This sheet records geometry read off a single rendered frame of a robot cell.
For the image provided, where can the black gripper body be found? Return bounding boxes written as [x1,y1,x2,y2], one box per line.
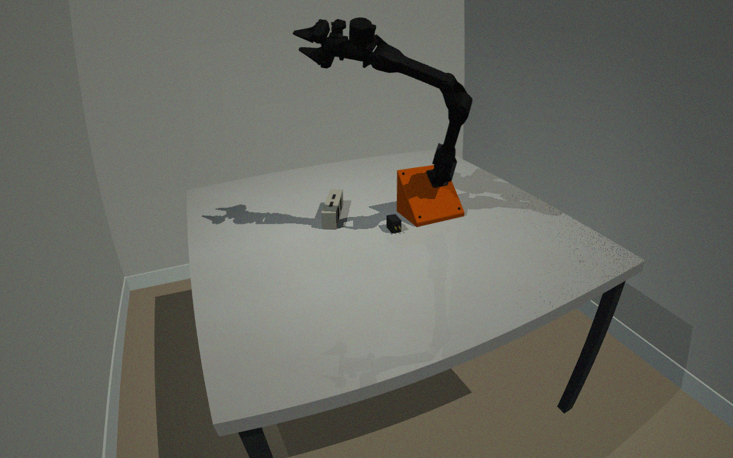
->
[312,19,350,69]

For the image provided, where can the black two-prong plug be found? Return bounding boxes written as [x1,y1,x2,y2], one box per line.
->
[386,214,401,233]

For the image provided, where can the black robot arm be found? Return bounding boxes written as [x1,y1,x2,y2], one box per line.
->
[346,17,473,188]

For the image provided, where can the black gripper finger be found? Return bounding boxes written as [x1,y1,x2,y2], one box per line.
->
[298,47,323,65]
[293,22,317,43]

